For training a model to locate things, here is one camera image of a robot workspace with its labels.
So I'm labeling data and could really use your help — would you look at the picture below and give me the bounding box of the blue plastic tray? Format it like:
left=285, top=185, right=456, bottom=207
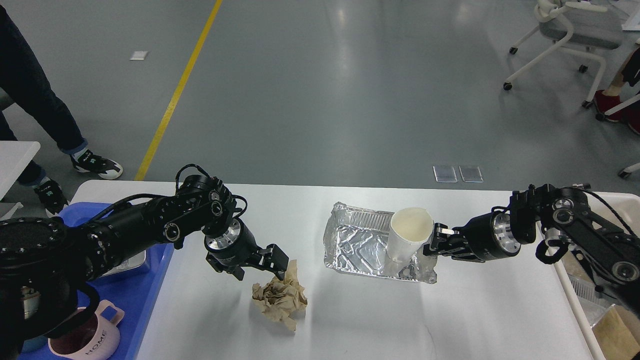
left=18, top=202, right=174, bottom=360

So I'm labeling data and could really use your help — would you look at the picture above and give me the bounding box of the white side table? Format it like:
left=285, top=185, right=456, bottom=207
left=0, top=140, right=41, bottom=198

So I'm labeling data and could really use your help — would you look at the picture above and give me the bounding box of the white paper cup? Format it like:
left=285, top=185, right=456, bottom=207
left=386, top=207, right=435, bottom=264

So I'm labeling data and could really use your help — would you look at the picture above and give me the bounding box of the square stainless steel tray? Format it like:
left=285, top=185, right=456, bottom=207
left=101, top=250, right=148, bottom=278

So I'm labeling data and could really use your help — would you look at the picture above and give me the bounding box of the aluminium foil container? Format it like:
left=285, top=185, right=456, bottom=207
left=323, top=202, right=438, bottom=284

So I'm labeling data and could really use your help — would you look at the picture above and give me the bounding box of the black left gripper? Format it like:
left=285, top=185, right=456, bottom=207
left=204, top=218, right=290, bottom=281

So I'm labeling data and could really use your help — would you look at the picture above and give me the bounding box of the clear floor plate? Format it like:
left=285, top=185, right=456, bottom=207
left=432, top=165, right=458, bottom=183
left=458, top=165, right=484, bottom=183

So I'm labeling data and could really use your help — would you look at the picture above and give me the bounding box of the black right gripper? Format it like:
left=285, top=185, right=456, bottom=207
left=422, top=211, right=521, bottom=264

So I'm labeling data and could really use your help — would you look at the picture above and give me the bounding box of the person in dark jeans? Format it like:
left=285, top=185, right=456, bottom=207
left=0, top=5, right=124, bottom=217

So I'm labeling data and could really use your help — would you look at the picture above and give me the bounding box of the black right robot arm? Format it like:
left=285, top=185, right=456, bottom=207
left=422, top=184, right=640, bottom=315

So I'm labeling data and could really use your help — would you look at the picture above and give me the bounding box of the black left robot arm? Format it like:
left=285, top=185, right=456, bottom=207
left=0, top=164, right=290, bottom=360

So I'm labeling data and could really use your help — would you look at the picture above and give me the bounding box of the clear floor plate left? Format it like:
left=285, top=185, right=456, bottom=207
left=432, top=165, right=458, bottom=183

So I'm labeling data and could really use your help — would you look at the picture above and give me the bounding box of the white plastic bin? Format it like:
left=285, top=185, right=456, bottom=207
left=545, top=192, right=640, bottom=360

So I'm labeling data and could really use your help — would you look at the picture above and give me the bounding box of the pink HOME mug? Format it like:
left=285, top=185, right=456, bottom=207
left=48, top=300, right=125, bottom=360

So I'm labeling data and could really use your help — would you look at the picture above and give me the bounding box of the clear floor plate right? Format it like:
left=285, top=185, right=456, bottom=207
left=458, top=165, right=484, bottom=183

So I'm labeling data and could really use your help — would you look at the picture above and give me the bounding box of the crumpled brown paper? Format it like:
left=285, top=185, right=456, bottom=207
left=251, top=259, right=309, bottom=332

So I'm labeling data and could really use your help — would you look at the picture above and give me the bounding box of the white office chair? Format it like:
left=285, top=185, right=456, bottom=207
left=502, top=0, right=624, bottom=109

